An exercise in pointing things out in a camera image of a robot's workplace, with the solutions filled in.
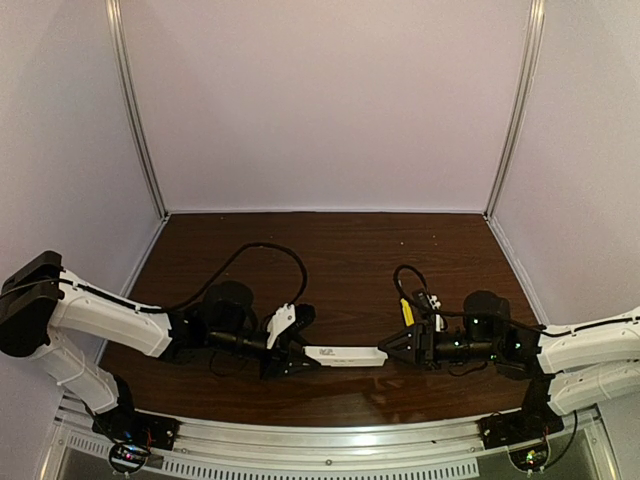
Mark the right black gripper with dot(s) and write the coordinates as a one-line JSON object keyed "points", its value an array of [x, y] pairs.
{"points": [[422, 345]]}

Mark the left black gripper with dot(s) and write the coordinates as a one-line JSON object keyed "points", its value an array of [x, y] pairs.
{"points": [[279, 354]]}

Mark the yellow handled screwdriver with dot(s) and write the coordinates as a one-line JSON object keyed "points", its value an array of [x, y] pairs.
{"points": [[407, 312]]}

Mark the white remote control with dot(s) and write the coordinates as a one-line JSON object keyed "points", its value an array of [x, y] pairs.
{"points": [[346, 357]]}

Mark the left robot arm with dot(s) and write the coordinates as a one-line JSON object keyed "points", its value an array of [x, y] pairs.
{"points": [[42, 300]]}

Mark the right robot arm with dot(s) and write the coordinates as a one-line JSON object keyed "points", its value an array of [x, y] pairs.
{"points": [[569, 367]]}

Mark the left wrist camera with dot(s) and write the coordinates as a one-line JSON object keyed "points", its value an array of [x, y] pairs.
{"points": [[289, 319]]}

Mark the front aluminium rail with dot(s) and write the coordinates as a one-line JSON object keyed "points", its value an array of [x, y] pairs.
{"points": [[433, 450]]}

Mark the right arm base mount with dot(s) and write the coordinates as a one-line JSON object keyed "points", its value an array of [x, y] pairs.
{"points": [[526, 438]]}

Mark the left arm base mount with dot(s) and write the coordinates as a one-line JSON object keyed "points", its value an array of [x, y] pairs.
{"points": [[134, 438]]}

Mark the right aluminium frame post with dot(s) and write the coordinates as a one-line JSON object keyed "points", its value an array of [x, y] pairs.
{"points": [[529, 61]]}

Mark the aluminium frame post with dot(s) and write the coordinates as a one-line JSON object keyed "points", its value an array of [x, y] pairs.
{"points": [[125, 74], [529, 61]]}

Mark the left aluminium frame post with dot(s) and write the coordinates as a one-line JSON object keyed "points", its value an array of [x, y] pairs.
{"points": [[125, 74]]}

